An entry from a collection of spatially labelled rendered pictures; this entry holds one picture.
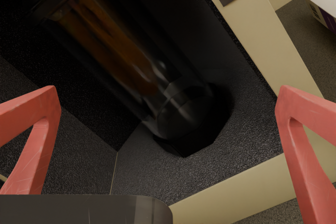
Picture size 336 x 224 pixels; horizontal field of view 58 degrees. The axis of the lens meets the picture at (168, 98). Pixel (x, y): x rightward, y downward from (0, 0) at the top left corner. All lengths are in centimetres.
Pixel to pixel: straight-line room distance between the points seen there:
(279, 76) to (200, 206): 17
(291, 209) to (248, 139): 9
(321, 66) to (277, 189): 21
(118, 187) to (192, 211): 12
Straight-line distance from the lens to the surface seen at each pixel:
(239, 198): 35
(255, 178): 33
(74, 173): 40
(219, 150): 34
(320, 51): 51
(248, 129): 34
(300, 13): 62
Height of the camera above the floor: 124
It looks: 28 degrees down
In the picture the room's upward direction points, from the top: 43 degrees counter-clockwise
